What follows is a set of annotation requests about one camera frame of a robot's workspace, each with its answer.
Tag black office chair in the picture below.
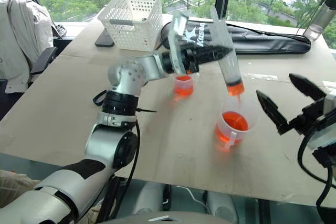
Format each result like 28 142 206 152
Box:
0 24 73 121

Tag beige jacket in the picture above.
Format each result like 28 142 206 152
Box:
0 0 55 94

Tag white tape strip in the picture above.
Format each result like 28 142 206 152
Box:
240 72 279 82

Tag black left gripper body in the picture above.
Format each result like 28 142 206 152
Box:
183 48 204 74

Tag grey rounded robot torso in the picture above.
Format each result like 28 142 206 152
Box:
101 210 218 224

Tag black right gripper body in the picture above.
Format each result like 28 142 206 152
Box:
278 97 329 136

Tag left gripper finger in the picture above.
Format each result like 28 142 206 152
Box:
201 43 235 55
199 52 229 63

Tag clear water bottle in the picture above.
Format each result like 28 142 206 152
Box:
297 0 336 42

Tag beige cloth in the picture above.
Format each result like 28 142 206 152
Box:
0 169 41 209

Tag handled clear cup red liquid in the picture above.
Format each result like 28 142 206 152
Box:
215 102 258 152

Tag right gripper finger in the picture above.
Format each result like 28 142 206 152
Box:
288 73 328 102
256 90 290 136

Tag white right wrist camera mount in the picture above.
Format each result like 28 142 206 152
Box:
307 89 336 152

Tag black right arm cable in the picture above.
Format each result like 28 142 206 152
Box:
297 126 336 224

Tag white cable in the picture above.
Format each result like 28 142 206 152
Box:
175 185 212 216

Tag white perforated plastic basket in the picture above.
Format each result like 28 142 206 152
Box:
97 0 163 52

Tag small clear cup red liquid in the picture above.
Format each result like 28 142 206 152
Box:
173 74 196 98

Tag clear plastic syringe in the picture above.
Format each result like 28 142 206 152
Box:
209 5 245 102

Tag black smartphone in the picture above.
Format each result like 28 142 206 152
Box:
94 29 116 48

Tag black Kason racket bag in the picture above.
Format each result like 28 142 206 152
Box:
160 20 311 56

